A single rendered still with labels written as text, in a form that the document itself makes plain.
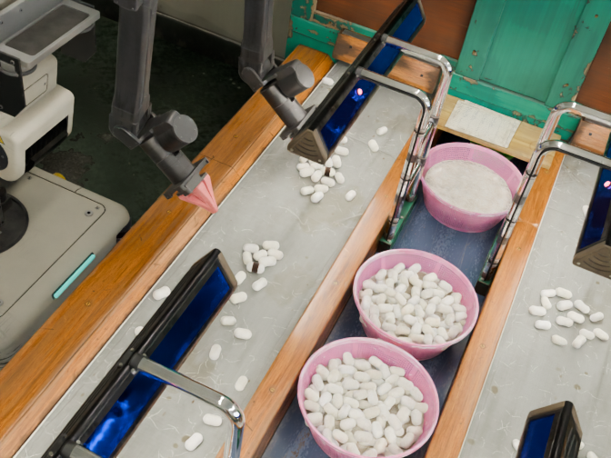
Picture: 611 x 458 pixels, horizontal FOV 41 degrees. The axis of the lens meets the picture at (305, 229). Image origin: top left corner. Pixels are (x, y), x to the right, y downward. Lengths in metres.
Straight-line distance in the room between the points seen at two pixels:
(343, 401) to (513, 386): 0.35
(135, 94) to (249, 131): 0.56
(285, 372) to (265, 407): 0.09
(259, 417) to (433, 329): 0.44
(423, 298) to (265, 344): 0.37
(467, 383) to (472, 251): 0.47
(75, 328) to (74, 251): 0.82
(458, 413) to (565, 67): 0.99
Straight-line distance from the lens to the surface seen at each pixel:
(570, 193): 2.17
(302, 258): 1.78
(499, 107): 2.29
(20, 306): 2.29
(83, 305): 1.64
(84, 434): 1.08
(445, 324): 1.75
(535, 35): 2.18
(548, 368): 1.75
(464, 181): 2.10
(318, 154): 1.54
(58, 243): 2.43
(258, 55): 1.83
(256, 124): 2.07
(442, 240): 2.00
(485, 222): 2.01
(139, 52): 1.47
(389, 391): 1.61
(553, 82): 2.23
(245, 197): 1.90
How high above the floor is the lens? 2.03
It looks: 45 degrees down
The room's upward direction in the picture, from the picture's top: 11 degrees clockwise
